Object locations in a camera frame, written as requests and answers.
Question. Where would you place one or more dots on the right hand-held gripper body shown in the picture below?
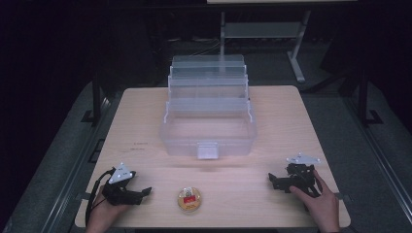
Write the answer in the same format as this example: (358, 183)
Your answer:
(301, 176)

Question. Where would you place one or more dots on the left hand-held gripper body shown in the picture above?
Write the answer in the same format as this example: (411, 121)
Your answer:
(118, 191)

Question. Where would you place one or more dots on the clear plastic tiered storage box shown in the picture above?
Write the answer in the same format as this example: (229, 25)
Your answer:
(207, 129)

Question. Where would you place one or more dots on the person's left hand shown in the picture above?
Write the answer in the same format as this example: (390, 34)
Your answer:
(103, 216)

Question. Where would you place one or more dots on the person's right hand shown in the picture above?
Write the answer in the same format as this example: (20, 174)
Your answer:
(319, 207)

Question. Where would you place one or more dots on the white metal stand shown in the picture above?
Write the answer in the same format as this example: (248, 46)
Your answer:
(264, 30)

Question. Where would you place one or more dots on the black metal post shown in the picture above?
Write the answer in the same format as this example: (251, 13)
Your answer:
(364, 97)
(96, 97)

